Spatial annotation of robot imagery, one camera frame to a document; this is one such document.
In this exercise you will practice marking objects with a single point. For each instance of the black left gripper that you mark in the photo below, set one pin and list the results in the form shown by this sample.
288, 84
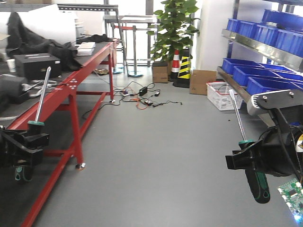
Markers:
30, 157

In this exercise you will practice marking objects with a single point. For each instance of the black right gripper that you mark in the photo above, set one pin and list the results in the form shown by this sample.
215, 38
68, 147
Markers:
276, 153

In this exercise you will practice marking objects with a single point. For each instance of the green black cross screwdriver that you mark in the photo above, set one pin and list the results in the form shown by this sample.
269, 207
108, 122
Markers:
24, 173

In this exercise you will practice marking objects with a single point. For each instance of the green circuit board right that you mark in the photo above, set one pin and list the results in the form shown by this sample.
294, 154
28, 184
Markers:
292, 194

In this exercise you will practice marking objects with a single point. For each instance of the black bag on table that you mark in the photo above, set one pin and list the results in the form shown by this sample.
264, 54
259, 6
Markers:
12, 90

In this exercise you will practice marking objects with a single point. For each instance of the white plastic basket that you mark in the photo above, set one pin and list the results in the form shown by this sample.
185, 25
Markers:
218, 94

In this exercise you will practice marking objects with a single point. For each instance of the black equipment box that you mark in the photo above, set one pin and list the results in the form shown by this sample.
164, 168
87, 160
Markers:
34, 66

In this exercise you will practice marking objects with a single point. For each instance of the white paper cup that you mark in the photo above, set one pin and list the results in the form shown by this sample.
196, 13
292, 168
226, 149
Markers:
11, 65

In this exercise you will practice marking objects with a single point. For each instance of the brown cardboard box on floor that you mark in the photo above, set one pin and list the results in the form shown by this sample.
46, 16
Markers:
199, 80

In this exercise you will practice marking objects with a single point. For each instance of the steel shelving rack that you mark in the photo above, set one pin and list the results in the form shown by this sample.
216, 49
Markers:
279, 37

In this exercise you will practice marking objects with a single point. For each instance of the yellow black traffic cone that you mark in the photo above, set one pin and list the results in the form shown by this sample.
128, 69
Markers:
183, 78

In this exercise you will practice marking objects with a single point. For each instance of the red white traffic cone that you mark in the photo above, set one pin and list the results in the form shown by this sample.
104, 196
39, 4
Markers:
175, 66

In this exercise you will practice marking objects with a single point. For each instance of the small cardboard box by plant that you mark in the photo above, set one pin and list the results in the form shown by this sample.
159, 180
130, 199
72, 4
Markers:
159, 72

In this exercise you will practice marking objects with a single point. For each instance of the green potted plant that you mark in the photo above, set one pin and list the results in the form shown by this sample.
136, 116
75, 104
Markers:
175, 29

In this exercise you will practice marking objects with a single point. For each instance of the red frame conveyor table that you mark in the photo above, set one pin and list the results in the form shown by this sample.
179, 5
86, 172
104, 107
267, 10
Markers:
20, 204

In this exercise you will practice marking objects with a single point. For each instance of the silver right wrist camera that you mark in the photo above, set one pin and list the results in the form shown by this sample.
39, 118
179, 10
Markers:
262, 102

